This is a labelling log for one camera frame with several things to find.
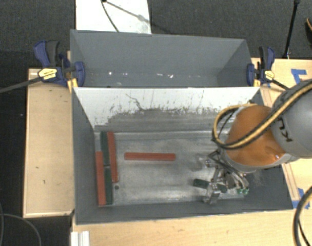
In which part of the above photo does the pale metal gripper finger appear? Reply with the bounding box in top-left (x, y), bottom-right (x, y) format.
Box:
top-left (202, 186), bottom-right (221, 205)
top-left (209, 172), bottom-right (220, 187)

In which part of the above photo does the red-brown flat block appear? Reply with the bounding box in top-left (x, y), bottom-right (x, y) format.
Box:
top-left (107, 131), bottom-right (119, 184)
top-left (95, 151), bottom-right (107, 206)
top-left (124, 152), bottom-right (177, 161)

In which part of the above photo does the dark green flat block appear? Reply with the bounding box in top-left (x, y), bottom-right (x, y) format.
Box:
top-left (104, 166), bottom-right (114, 206)
top-left (100, 131), bottom-right (111, 167)

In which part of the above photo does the grey metal bin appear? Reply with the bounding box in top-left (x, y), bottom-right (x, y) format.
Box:
top-left (69, 29), bottom-right (294, 225)

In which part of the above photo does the pale wood board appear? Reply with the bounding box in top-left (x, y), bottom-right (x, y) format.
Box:
top-left (22, 68), bottom-right (76, 219)

